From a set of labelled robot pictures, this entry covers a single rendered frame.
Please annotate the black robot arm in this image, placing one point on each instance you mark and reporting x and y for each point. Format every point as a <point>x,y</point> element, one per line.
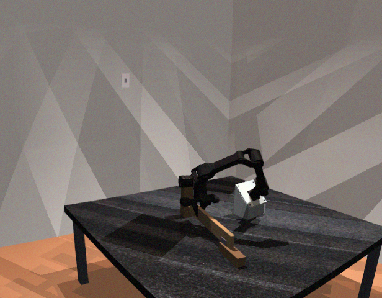
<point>207,171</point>

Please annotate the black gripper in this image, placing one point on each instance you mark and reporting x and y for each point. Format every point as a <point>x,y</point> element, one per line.
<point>185,201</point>

